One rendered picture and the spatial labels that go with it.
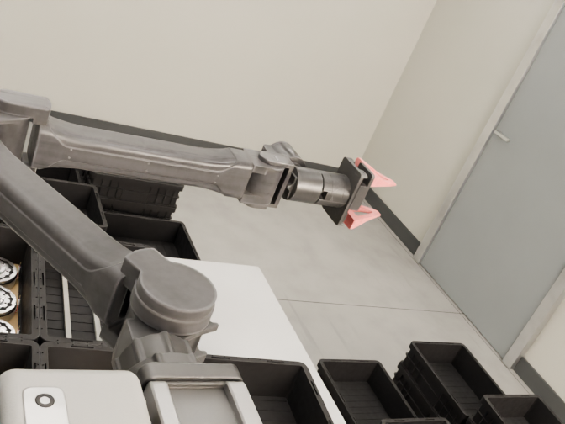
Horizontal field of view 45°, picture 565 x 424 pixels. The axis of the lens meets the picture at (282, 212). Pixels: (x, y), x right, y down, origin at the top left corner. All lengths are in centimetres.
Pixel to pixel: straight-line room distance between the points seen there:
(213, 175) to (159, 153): 9
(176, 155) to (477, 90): 379
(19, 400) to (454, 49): 459
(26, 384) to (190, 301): 21
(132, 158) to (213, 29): 362
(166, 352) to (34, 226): 23
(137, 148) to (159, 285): 35
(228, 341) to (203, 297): 132
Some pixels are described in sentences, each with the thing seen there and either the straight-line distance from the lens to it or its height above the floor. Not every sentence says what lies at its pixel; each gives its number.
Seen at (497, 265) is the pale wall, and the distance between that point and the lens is 424.
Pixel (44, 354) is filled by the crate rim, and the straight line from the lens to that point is 140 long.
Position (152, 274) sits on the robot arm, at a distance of 65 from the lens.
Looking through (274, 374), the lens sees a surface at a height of 90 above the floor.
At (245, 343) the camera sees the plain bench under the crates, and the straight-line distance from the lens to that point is 198.
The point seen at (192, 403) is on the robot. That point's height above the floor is 150.
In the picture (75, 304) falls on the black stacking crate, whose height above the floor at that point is 83.
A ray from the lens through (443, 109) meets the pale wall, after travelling 483.
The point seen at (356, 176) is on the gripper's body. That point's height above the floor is 149.
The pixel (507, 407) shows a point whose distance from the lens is 270.
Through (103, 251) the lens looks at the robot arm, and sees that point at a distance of 71.
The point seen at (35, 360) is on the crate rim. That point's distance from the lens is 138.
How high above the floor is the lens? 186
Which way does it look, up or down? 24 degrees down
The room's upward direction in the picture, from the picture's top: 24 degrees clockwise
